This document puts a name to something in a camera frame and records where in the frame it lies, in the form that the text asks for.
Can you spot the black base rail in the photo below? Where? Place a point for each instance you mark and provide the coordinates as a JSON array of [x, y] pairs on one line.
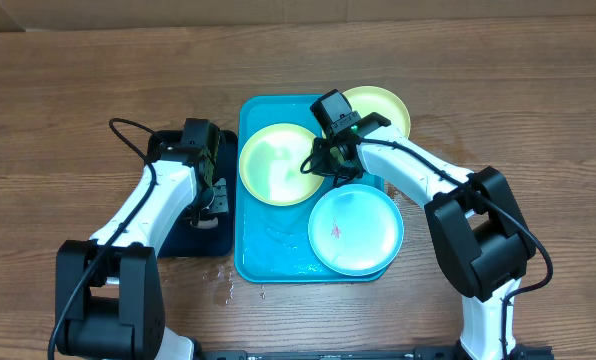
[[454, 352]]

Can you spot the black rectangular tray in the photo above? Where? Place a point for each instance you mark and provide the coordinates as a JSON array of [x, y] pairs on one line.
[[183, 240]]

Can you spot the teal plastic tray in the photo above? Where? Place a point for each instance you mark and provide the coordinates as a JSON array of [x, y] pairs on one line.
[[271, 242]]

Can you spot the yellow plate with small stain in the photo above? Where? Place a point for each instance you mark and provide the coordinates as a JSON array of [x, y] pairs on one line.
[[368, 99]]

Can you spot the yellow plate with long stain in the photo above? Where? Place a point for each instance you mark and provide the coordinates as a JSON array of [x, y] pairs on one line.
[[270, 161]]

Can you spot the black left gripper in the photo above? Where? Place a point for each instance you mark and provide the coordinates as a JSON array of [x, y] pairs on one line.
[[221, 204]]

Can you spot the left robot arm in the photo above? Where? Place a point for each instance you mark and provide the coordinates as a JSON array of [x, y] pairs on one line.
[[108, 295]]

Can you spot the light blue plate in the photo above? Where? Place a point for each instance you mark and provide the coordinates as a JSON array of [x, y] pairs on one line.
[[356, 230]]

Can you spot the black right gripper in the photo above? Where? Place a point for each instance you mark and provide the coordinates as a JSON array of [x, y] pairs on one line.
[[325, 168]]

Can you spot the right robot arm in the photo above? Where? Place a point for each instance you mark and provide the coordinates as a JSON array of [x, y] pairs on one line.
[[480, 237]]

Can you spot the green scrubbing sponge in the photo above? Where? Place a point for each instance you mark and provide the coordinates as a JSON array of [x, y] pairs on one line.
[[206, 224]]

